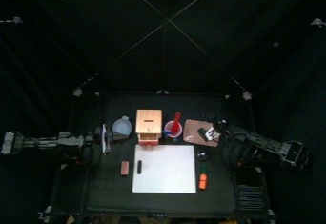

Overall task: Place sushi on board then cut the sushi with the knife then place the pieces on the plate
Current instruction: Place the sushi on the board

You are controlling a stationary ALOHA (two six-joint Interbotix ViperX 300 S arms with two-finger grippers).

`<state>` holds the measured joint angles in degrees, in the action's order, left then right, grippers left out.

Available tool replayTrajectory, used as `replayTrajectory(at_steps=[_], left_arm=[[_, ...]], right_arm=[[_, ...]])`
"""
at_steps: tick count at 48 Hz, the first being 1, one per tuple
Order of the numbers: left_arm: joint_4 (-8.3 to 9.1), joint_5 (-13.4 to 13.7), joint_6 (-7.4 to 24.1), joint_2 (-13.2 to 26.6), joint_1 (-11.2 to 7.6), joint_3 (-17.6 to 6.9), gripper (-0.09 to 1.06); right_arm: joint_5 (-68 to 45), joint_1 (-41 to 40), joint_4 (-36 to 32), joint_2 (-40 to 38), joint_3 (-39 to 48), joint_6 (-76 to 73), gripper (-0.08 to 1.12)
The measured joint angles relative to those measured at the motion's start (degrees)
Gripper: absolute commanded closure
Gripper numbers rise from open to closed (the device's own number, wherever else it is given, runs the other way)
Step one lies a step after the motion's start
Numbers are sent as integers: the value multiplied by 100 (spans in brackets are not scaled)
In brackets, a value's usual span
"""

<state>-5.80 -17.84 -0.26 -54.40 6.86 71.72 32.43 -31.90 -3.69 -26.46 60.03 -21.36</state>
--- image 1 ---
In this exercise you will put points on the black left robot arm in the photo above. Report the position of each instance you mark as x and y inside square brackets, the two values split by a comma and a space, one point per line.
[42, 142]

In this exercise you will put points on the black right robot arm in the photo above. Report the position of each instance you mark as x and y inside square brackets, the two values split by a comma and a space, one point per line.
[271, 145]

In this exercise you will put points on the brown square plate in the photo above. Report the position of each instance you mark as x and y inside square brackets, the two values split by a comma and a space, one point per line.
[191, 137]

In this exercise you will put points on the red and white toy sushi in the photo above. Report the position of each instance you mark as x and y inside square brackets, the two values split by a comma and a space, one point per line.
[125, 168]

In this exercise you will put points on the white cutting board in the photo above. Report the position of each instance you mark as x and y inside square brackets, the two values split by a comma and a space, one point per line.
[170, 170]

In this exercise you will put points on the light blue plastic bowl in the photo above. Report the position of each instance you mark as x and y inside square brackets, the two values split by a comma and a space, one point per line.
[123, 124]

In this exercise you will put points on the small black round object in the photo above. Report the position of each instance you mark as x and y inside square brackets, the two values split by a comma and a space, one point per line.
[202, 155]

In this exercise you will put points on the wooden box with slot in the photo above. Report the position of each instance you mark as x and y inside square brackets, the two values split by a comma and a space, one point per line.
[149, 119]

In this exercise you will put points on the translucent red plastic cup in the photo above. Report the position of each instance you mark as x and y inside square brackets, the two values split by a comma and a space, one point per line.
[167, 127]

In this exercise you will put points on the black toy stick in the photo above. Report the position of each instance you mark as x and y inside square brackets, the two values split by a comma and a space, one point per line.
[139, 167]

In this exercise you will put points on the white cloth clamp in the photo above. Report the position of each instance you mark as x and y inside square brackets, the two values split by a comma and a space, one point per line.
[317, 22]
[247, 95]
[16, 20]
[162, 91]
[76, 91]

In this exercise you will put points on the black panel with white text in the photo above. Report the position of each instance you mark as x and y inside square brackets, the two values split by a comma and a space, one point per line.
[250, 196]

